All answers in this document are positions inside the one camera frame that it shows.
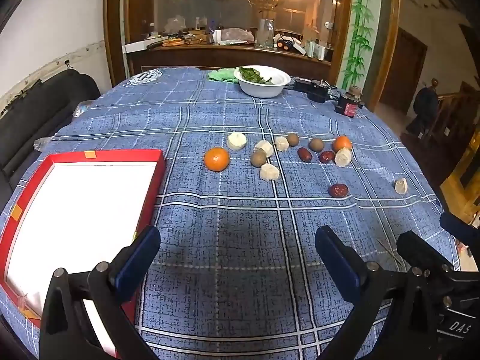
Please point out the red date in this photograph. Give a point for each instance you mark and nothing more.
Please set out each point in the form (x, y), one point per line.
(339, 190)
(304, 154)
(327, 156)

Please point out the black power adapter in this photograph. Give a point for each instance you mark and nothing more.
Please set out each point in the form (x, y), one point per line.
(317, 92)

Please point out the bamboo wall painting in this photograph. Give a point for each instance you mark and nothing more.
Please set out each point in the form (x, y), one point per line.
(360, 26)

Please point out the wooden cabinet with glass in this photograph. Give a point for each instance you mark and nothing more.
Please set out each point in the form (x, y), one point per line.
(225, 58)

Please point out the brown wooden door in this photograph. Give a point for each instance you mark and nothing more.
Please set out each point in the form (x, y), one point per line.
(403, 71)

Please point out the long white box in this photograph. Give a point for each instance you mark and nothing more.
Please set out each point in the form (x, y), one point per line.
(138, 46)

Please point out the small mandarin orange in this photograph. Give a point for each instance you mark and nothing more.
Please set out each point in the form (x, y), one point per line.
(342, 143)

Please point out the wooden stair railing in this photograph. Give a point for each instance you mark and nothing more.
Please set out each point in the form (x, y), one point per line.
(450, 112)

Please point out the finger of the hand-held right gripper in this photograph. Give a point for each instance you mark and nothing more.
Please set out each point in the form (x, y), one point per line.
(463, 228)
(423, 249)

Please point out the pale beige chunk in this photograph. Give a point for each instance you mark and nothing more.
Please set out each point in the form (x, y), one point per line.
(237, 141)
(343, 157)
(281, 143)
(401, 186)
(264, 147)
(269, 172)

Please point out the clear plastic bag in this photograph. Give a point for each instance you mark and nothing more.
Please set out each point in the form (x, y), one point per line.
(42, 143)
(82, 108)

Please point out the red box with white inside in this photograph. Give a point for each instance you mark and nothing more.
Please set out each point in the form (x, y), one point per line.
(75, 210)

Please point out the glass pitcher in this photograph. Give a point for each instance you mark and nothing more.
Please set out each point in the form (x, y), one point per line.
(266, 35)

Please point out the brown longan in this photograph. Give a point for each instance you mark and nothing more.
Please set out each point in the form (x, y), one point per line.
(316, 144)
(293, 139)
(258, 159)

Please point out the large mandarin orange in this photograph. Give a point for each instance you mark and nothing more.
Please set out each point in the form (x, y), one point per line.
(216, 158)

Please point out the green leaves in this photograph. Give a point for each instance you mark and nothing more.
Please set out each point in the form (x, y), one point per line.
(251, 74)

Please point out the white bowl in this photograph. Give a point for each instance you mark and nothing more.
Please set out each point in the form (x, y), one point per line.
(262, 89)

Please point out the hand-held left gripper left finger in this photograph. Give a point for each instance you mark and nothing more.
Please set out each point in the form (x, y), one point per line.
(137, 258)

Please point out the yellow wooden furniture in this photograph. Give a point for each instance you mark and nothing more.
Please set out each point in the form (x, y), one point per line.
(463, 183)

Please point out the green cloth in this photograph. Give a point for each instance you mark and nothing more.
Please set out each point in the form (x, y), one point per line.
(221, 75)

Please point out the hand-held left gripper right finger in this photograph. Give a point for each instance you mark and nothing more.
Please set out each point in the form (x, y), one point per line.
(337, 262)

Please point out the black headphones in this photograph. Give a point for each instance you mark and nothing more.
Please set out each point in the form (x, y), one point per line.
(285, 43)

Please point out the blue plaid tablecloth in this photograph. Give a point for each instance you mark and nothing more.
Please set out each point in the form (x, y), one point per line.
(240, 232)

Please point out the pink plastic bag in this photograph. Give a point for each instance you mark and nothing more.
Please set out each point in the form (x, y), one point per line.
(236, 34)

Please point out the black sofa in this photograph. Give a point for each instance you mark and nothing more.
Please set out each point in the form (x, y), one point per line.
(45, 105)

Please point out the black jar with red label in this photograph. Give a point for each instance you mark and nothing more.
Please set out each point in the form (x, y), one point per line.
(347, 107)

